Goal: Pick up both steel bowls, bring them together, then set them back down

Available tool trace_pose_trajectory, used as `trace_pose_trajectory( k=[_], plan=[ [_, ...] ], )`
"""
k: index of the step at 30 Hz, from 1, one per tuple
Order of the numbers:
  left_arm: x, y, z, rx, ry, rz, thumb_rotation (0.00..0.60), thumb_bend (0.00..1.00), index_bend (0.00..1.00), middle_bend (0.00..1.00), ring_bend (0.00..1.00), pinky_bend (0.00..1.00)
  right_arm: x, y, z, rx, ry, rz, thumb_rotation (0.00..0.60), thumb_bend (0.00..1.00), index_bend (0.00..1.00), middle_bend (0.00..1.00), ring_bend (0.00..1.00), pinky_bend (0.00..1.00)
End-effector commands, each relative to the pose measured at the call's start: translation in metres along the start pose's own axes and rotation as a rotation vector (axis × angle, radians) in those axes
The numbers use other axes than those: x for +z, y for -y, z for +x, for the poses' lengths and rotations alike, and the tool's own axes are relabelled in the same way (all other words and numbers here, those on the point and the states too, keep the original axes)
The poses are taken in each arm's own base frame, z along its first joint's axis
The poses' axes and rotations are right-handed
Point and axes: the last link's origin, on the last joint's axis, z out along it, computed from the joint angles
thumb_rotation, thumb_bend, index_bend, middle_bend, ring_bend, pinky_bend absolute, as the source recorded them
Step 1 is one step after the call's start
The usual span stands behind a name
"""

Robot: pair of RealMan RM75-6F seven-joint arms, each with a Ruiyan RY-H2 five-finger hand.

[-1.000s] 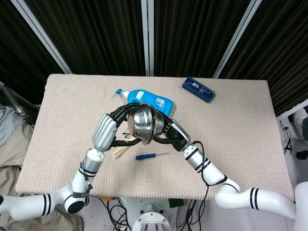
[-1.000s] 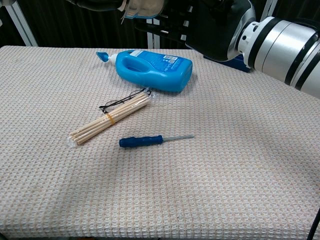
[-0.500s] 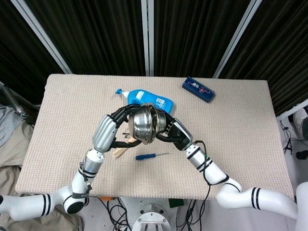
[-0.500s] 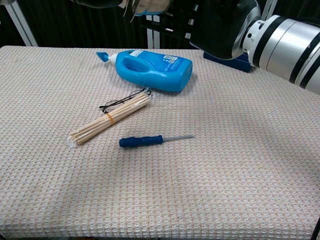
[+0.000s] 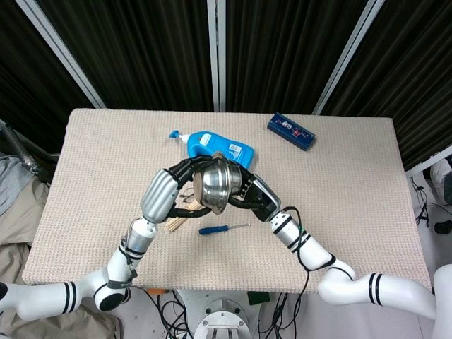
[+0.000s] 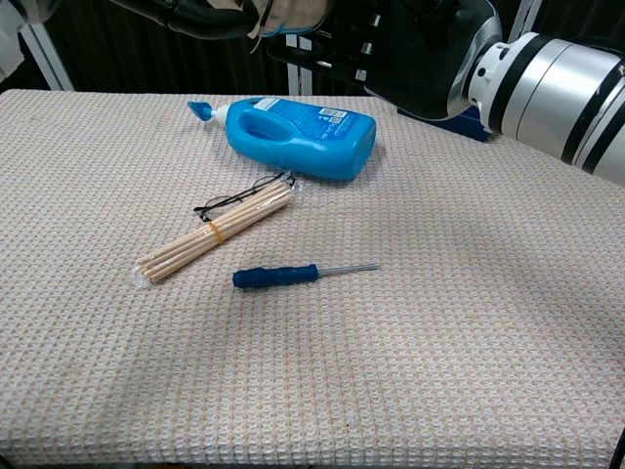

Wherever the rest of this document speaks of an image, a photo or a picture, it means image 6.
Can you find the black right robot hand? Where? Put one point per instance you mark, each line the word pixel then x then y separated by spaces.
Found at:
pixel 415 54

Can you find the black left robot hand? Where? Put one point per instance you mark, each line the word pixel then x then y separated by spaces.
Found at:
pixel 195 17

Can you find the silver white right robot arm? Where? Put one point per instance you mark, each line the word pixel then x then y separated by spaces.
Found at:
pixel 552 98

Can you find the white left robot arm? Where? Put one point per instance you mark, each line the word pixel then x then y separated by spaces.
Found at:
pixel 10 39

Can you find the dark blue rectangular box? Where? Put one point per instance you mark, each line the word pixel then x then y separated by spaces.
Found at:
pixel 471 126

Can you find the blue detergent bottle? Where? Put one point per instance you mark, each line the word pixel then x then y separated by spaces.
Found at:
pixel 312 139

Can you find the black thin-rimmed eyeglasses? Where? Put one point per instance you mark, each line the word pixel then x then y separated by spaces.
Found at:
pixel 220 201

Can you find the wooden chopsticks bundle in wrap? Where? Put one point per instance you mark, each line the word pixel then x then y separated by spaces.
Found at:
pixel 215 232

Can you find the beige waffle tablecloth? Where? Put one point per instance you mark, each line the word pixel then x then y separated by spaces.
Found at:
pixel 312 352

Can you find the white slanted frame post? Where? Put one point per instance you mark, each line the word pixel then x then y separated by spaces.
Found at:
pixel 520 19
pixel 49 58

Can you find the white upright frame post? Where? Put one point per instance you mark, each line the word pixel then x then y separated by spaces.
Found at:
pixel 292 80
pixel 305 83

